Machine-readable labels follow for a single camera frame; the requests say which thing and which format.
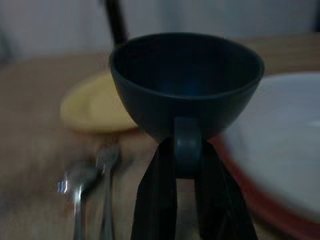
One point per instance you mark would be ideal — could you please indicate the silver metal spoon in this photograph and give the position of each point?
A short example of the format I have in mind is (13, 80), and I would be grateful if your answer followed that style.
(77, 185)

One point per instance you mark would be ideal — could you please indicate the red plate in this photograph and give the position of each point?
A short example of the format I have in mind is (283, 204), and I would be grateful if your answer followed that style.
(252, 190)

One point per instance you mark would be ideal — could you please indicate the black chair back post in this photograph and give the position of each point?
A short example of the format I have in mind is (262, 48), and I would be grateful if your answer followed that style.
(117, 22)

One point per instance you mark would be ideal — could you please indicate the silver metal fork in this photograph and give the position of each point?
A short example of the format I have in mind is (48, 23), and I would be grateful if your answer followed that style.
(108, 180)

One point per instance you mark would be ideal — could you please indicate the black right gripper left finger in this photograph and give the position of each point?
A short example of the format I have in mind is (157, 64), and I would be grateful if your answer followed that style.
(155, 195)

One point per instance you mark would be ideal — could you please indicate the white plate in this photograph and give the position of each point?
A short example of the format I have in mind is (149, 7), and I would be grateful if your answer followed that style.
(282, 140)

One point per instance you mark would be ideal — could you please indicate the yellow plate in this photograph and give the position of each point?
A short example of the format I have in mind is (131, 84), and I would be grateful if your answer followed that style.
(97, 105)

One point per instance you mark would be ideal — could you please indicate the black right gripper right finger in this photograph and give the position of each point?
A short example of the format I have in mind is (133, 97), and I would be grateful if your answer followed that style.
(222, 197)

